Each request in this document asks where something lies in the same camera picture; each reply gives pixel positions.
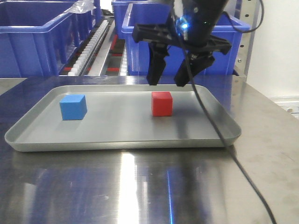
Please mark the clear plastic sheet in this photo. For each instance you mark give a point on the clear plastic sheet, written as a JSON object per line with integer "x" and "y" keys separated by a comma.
{"x": 81, "y": 7}

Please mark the perforated metal shelf post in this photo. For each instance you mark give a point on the perforated metal shelf post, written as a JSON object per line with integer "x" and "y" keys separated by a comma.
{"x": 248, "y": 12}

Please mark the blue plastic bin left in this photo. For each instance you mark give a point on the blue plastic bin left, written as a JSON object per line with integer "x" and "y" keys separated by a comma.
{"x": 38, "y": 38}

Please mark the blue bin rear right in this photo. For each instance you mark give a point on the blue bin rear right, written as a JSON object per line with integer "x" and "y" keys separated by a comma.
{"x": 119, "y": 9}

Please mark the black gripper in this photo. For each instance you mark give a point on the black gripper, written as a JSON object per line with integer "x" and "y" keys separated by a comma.
{"x": 189, "y": 26}

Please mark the blue plastic bin right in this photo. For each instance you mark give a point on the blue plastic bin right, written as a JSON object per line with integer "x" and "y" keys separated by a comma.
{"x": 138, "y": 54}

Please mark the blue cube block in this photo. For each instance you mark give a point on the blue cube block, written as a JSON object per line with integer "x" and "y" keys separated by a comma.
{"x": 73, "y": 107}

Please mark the white roller conveyor rail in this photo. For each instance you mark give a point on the white roller conveyor rail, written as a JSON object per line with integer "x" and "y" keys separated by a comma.
{"x": 81, "y": 65}

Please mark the blue plastic bin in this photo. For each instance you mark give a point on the blue plastic bin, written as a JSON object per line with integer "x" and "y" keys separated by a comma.
{"x": 38, "y": 38}
{"x": 138, "y": 54}

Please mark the grey metal tray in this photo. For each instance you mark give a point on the grey metal tray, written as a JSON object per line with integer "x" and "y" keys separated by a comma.
{"x": 118, "y": 117}

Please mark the red cube block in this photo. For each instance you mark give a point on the red cube block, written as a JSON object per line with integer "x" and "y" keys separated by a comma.
{"x": 161, "y": 103}

